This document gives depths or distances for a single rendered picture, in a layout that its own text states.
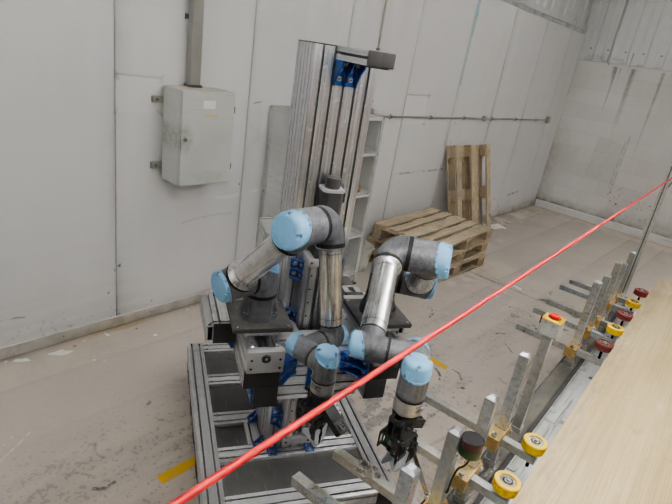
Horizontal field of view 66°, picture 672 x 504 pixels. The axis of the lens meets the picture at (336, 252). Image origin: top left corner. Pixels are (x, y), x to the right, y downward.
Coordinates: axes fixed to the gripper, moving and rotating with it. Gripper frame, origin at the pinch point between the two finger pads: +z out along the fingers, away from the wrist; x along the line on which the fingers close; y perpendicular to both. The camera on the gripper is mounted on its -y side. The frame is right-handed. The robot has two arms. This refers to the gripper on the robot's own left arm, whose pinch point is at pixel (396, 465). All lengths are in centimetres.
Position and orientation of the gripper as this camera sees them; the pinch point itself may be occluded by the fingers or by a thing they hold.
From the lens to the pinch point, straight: 153.9
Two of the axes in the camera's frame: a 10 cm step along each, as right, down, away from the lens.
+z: -1.5, 9.2, 3.7
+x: 7.5, 3.5, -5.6
